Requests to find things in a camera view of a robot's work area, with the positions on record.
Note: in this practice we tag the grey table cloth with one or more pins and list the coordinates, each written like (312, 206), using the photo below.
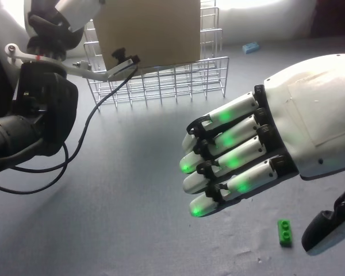
(132, 215)

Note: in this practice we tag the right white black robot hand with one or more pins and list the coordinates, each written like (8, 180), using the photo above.
(310, 115)

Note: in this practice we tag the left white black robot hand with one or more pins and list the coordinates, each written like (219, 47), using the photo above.
(74, 14)

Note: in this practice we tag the white backdrop sheet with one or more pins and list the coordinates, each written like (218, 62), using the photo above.
(261, 23)

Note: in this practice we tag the blue toy brick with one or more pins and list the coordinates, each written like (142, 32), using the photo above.
(250, 48)

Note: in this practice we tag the cream paperback book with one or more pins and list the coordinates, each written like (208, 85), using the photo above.
(149, 31)

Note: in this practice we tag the green toy brick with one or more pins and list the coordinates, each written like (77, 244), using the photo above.
(286, 233)

